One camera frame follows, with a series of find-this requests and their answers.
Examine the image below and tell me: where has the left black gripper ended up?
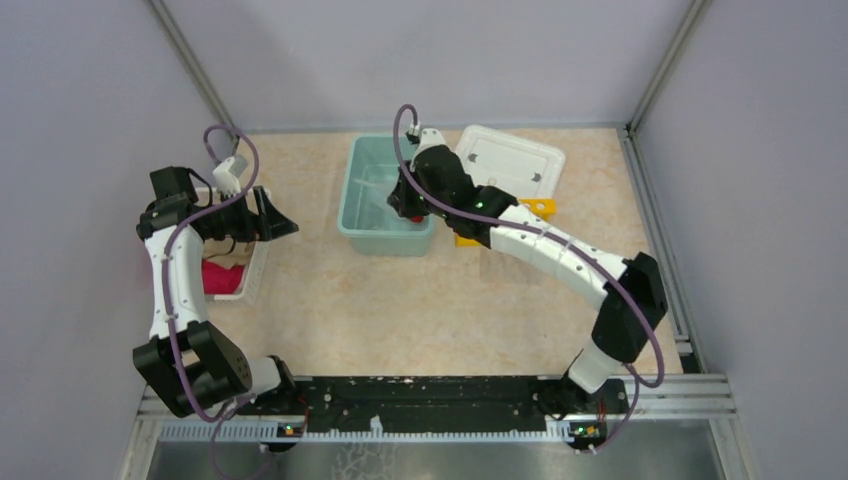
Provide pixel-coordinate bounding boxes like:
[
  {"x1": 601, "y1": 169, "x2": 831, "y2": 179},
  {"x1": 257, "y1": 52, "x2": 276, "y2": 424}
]
[{"x1": 203, "y1": 185, "x2": 298, "y2": 243}]

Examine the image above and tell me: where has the glass funnel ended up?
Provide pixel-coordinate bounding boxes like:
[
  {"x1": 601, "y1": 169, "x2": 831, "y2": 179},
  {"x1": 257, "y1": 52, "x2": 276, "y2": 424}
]
[{"x1": 354, "y1": 179, "x2": 397, "y2": 216}]

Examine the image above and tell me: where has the white plastic lid tray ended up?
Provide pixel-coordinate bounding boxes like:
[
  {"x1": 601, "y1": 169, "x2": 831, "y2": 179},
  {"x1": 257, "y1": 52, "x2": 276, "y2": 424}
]
[{"x1": 454, "y1": 125, "x2": 566, "y2": 198}]

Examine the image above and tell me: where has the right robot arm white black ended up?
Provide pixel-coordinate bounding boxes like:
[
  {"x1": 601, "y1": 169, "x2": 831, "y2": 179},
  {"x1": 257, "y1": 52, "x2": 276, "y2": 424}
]
[{"x1": 388, "y1": 145, "x2": 668, "y2": 412}]

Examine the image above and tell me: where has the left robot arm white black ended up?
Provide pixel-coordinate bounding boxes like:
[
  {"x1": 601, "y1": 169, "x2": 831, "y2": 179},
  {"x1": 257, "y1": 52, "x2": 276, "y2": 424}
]
[{"x1": 132, "y1": 167, "x2": 300, "y2": 418}]

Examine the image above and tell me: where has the beige cloth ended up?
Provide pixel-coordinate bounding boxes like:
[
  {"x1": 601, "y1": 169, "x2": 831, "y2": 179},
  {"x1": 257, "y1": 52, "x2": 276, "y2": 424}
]
[{"x1": 202, "y1": 239, "x2": 256, "y2": 269}]

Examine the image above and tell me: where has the pink cloth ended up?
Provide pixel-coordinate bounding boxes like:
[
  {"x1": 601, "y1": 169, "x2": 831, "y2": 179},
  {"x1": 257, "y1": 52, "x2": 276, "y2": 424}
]
[{"x1": 201, "y1": 260, "x2": 245, "y2": 295}]

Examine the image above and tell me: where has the white perforated basket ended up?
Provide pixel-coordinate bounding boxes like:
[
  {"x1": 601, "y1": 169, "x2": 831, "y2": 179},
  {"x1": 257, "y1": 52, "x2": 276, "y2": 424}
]
[{"x1": 195, "y1": 187, "x2": 273, "y2": 306}]

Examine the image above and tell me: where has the teal plastic tub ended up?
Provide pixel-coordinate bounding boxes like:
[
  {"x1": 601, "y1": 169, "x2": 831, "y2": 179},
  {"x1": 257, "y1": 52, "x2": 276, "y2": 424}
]
[{"x1": 337, "y1": 133, "x2": 434, "y2": 257}]

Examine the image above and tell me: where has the yellow test tube rack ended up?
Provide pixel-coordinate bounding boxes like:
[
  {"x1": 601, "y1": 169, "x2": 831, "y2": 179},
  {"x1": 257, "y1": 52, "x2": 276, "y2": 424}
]
[{"x1": 454, "y1": 198, "x2": 557, "y2": 247}]

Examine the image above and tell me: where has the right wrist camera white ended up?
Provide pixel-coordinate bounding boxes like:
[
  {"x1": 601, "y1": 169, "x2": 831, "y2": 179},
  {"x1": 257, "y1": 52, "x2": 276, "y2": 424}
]
[{"x1": 405, "y1": 127, "x2": 447, "y2": 155}]

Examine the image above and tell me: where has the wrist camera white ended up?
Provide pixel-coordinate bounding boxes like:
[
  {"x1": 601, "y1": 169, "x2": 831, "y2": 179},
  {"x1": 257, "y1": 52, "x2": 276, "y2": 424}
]
[
  {"x1": 405, "y1": 127, "x2": 447, "y2": 155},
  {"x1": 213, "y1": 154, "x2": 248, "y2": 198}
]

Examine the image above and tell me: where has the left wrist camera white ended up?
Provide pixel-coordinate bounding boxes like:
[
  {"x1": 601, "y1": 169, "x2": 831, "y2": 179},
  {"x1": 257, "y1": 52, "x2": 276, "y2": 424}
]
[{"x1": 213, "y1": 154, "x2": 248, "y2": 198}]

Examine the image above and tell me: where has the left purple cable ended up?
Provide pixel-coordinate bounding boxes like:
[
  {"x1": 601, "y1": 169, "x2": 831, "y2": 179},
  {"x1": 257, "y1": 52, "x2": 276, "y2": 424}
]
[{"x1": 164, "y1": 125, "x2": 260, "y2": 478}]

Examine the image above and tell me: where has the white cable duct strip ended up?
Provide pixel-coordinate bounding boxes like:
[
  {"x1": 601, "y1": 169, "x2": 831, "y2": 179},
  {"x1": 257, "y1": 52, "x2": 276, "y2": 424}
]
[{"x1": 158, "y1": 421, "x2": 607, "y2": 444}]

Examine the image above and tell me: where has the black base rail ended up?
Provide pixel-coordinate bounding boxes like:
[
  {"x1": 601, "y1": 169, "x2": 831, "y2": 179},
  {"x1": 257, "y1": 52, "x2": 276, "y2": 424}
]
[{"x1": 296, "y1": 376, "x2": 629, "y2": 434}]

